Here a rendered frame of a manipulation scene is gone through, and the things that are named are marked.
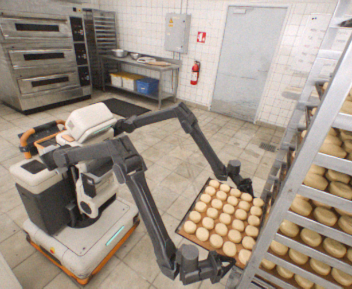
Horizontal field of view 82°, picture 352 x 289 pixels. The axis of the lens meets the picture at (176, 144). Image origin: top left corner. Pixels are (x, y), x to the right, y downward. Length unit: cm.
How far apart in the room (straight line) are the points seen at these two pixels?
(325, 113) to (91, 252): 152
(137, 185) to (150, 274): 121
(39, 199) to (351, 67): 151
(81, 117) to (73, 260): 97
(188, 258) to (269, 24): 402
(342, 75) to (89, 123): 96
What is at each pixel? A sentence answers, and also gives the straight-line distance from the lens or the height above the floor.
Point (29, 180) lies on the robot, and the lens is 145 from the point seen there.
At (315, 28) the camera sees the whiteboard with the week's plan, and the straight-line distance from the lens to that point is 420.
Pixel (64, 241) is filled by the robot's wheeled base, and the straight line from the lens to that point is 174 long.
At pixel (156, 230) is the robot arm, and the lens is 74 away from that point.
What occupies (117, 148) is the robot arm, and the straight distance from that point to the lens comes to 69.
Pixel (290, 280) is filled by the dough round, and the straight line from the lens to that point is 87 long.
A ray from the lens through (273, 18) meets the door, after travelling 431.
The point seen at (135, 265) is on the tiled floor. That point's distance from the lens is 186.
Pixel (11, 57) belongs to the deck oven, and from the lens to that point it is 434.
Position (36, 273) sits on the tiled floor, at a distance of 202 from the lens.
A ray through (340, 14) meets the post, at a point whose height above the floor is 170.
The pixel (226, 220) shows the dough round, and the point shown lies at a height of 94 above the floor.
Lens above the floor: 163
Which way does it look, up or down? 30 degrees down
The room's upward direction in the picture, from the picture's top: 5 degrees clockwise
